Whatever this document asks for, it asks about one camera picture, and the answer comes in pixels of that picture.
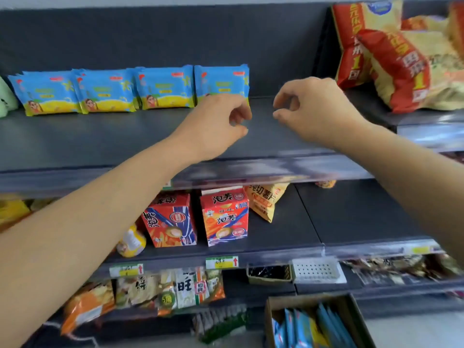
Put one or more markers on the person's right hand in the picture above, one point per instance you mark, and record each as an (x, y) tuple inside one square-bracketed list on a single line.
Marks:
[(322, 112)]

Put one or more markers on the person's left hand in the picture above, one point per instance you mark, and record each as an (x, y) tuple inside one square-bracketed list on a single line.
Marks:
[(210, 126)]

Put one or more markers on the rows of blue wipe packets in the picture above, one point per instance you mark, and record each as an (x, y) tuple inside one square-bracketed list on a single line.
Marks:
[(108, 90)]

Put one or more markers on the dark grey shelf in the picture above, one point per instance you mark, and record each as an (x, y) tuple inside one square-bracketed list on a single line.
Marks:
[(308, 221)]

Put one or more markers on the brown cardboard box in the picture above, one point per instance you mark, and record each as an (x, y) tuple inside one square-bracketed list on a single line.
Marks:
[(308, 300)]

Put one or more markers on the person's left forearm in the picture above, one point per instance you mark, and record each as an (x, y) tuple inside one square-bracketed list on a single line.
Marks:
[(83, 242)]

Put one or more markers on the person's right forearm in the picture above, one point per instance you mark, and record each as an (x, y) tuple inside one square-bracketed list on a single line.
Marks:
[(417, 181)]

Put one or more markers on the red blue snack box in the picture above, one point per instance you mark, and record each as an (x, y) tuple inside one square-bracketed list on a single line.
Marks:
[(224, 217), (168, 221)]

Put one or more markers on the orange lidded snack jar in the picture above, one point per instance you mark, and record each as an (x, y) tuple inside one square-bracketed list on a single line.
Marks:
[(325, 184)]

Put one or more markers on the green yellow price tag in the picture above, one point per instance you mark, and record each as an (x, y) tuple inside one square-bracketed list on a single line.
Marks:
[(127, 270), (424, 250), (166, 184), (222, 262)]

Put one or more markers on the large red yellow chip bag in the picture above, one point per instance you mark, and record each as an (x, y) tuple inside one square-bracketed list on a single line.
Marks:
[(424, 23), (406, 68), (348, 39)]

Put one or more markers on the yellow potato chip bag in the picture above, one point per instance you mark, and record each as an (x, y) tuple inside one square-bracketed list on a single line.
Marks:
[(264, 202)]

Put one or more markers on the yellow plastic bottle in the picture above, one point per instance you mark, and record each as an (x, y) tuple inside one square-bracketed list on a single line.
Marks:
[(131, 244)]

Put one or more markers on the bundle of dark sachets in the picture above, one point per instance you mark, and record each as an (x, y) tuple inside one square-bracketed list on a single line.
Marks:
[(268, 272)]

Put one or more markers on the white perforated plastic tray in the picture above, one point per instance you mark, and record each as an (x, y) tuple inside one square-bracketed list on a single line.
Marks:
[(317, 271)]

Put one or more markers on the white rice cracker multipack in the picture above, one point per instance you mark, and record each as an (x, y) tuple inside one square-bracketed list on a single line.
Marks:
[(190, 289)]

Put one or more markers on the beige woven basket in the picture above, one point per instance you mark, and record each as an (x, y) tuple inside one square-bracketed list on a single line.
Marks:
[(268, 281)]

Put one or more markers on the brown gift snack bag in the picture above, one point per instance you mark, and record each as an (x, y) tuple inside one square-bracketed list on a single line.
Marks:
[(444, 266), (384, 268)]

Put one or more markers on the beige rice cracker bag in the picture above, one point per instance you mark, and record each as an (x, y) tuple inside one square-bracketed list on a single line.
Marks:
[(137, 289)]

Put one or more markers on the green white wafer pack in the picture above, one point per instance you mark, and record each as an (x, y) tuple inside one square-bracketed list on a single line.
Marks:
[(219, 324)]

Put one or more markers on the green capped lotion bottle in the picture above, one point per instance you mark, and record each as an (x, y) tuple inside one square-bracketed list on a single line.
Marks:
[(8, 97), (2, 110)]

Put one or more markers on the yellow snack bag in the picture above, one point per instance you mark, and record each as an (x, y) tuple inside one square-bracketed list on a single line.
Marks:
[(12, 211)]

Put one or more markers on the orange green snack bag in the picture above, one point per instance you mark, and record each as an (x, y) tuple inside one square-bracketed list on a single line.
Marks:
[(87, 308)]

